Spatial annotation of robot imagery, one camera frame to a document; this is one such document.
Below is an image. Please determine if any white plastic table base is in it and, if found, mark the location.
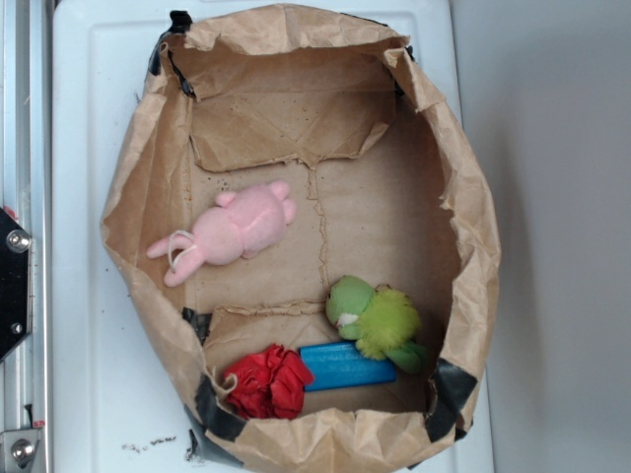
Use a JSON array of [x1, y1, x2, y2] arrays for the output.
[[48, 0, 496, 473]]

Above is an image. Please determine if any red crumpled cloth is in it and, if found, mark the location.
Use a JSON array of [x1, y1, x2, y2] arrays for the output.
[[224, 344, 315, 420]]

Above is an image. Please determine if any blue rectangular block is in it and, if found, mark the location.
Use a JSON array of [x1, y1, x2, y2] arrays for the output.
[[299, 341, 397, 392]]

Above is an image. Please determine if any brown paper lined box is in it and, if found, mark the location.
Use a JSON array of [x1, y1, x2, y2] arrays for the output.
[[102, 4, 501, 472]]

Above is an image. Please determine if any green plush bird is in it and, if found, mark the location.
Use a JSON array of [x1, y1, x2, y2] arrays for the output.
[[325, 275, 428, 374]]

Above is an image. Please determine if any pink plush bunny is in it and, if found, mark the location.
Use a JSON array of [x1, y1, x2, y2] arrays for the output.
[[146, 180, 297, 287]]

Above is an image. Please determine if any aluminium frame rail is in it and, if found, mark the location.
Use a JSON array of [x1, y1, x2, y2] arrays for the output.
[[1, 1, 55, 472]]

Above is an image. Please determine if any black metal bracket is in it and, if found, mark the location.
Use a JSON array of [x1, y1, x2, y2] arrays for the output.
[[0, 208, 33, 362]]

